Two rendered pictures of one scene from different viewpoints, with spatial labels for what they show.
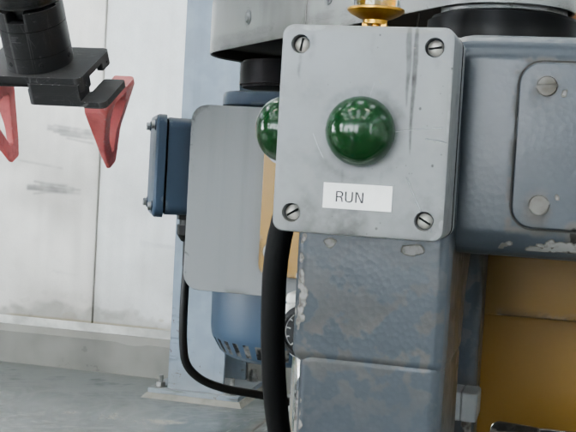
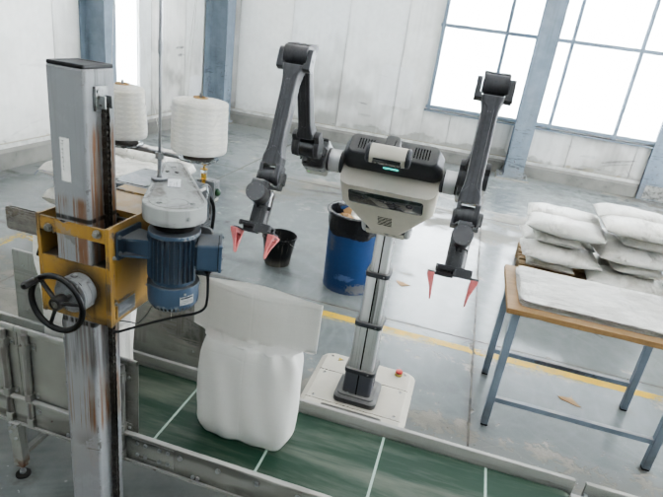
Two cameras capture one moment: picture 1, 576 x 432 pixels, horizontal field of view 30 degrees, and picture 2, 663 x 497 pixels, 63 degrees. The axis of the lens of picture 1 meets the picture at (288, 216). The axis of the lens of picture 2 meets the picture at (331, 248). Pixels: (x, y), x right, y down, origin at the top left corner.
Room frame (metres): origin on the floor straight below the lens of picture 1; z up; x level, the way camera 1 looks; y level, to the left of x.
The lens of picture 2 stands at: (2.48, 0.40, 1.93)
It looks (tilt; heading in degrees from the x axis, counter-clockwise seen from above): 22 degrees down; 178
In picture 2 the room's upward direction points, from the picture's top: 8 degrees clockwise
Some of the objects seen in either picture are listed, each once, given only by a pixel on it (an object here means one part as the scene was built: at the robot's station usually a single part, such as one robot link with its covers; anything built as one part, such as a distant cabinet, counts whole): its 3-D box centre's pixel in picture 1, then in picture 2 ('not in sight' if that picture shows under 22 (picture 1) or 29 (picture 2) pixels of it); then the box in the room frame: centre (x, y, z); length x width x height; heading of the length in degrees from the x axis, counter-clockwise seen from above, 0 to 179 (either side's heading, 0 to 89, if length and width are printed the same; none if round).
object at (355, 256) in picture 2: not in sight; (352, 248); (-1.50, 0.70, 0.32); 0.51 x 0.48 x 0.65; 165
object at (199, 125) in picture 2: not in sight; (199, 126); (0.88, 0.02, 1.61); 0.17 x 0.17 x 0.17
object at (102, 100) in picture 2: not in sight; (104, 99); (1.05, -0.19, 1.68); 0.05 x 0.03 x 0.06; 165
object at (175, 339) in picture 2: not in sight; (108, 310); (0.22, -0.55, 0.54); 1.05 x 0.02 x 0.41; 75
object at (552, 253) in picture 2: not in sight; (558, 252); (-2.01, 2.58, 0.33); 0.66 x 0.43 x 0.13; 75
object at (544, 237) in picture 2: not in sight; (555, 232); (-2.26, 2.61, 0.44); 0.66 x 0.43 x 0.13; 165
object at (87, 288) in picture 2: not in sight; (75, 292); (1.12, -0.26, 1.14); 0.11 x 0.06 x 0.11; 75
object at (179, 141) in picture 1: (189, 179); (209, 255); (1.00, 0.09, 1.25); 0.10 x 0.08 x 0.12; 10
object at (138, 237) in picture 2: not in sight; (141, 244); (1.04, -0.10, 1.27); 0.12 x 0.09 x 0.09; 165
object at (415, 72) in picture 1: (370, 133); (207, 190); (0.48, -0.03, 1.29); 0.08 x 0.05 x 0.09; 75
